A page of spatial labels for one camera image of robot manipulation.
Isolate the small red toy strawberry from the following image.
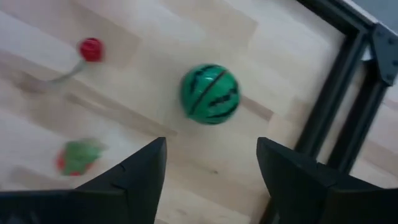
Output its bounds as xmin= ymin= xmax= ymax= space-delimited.
xmin=55 ymin=138 xmax=108 ymax=177

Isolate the red toy cherry green stem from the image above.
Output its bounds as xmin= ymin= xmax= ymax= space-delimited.
xmin=46 ymin=37 xmax=106 ymax=85

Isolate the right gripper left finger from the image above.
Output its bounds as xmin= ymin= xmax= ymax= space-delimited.
xmin=0 ymin=137 xmax=168 ymax=224

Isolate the green striped toy watermelon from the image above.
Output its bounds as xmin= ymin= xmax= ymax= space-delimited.
xmin=179 ymin=63 xmax=242 ymax=126

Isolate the black aluminium table frame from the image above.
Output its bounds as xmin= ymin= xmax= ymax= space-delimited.
xmin=257 ymin=0 xmax=398 ymax=224

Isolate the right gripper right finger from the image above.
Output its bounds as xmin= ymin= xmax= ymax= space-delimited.
xmin=256 ymin=137 xmax=398 ymax=224

